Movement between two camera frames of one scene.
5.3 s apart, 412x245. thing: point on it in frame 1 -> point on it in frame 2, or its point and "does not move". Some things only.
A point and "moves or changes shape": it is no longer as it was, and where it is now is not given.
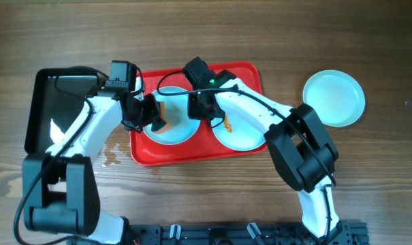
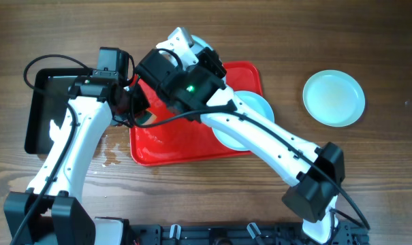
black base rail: [268, 233] does not move
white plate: [336, 96] does not move
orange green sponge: [161, 112] moves or changes shape
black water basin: [56, 97] does not move
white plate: [176, 113] -> [199, 44]
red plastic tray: [181, 139] does not move
